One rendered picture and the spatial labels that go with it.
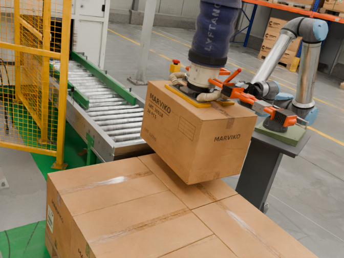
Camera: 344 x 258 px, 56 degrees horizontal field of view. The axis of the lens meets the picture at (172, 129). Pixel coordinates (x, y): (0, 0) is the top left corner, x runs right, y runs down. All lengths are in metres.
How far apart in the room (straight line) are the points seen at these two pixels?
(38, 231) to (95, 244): 0.92
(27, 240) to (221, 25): 1.77
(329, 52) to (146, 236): 9.67
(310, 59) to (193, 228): 1.27
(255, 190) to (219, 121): 1.16
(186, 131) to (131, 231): 0.59
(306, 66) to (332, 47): 8.52
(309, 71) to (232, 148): 0.76
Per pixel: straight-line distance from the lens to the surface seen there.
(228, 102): 1.94
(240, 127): 1.84
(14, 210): 2.62
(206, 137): 1.71
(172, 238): 1.66
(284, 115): 1.54
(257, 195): 2.77
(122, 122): 2.72
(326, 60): 10.84
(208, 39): 1.81
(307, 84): 2.33
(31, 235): 2.42
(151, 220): 1.73
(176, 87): 1.97
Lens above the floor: 1.67
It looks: 24 degrees down
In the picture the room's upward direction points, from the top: 12 degrees clockwise
